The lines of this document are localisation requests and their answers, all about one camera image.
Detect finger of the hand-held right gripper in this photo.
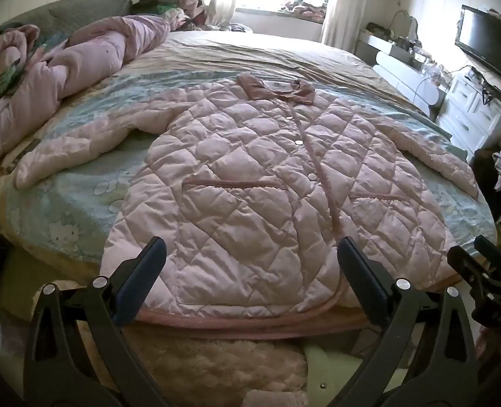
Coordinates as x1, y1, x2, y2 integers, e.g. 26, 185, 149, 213
447, 246, 489, 293
473, 235, 501, 266

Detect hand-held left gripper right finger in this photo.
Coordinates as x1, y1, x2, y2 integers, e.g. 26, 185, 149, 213
336, 236, 478, 407

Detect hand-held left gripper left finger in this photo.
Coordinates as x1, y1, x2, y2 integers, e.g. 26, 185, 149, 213
23, 236, 168, 407

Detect pink quilted jacket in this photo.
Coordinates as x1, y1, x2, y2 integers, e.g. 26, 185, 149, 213
13, 72, 480, 335

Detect pile of clothes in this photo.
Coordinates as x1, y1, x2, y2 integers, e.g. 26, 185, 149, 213
132, 0, 211, 32

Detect clothes on window sill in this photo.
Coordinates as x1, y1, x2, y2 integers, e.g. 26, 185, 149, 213
278, 0, 328, 22

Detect dark chair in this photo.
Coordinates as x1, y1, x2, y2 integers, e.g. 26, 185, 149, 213
473, 146, 501, 221

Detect round bed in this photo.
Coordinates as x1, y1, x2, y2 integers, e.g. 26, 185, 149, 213
0, 30, 499, 342

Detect cream fluffy rug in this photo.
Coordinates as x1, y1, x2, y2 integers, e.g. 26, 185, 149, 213
76, 320, 308, 407

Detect white dresser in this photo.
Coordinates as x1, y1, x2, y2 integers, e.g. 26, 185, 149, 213
437, 72, 501, 164

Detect white vanity desk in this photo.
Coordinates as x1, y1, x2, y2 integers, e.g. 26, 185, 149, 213
356, 30, 444, 119

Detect cluster of cosmetic bottles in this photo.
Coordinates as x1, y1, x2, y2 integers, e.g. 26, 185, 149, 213
397, 36, 446, 79

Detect black television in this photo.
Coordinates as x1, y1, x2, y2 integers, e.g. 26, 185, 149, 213
454, 4, 501, 83

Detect pink duvet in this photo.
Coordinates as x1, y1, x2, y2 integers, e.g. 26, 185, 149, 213
0, 15, 171, 168

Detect beige bed sheet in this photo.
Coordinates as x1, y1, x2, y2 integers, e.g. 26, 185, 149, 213
123, 30, 440, 123

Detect vanity mirror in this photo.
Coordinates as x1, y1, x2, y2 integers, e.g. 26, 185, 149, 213
388, 8, 419, 41

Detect black cable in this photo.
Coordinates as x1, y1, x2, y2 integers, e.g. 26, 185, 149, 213
482, 78, 501, 106

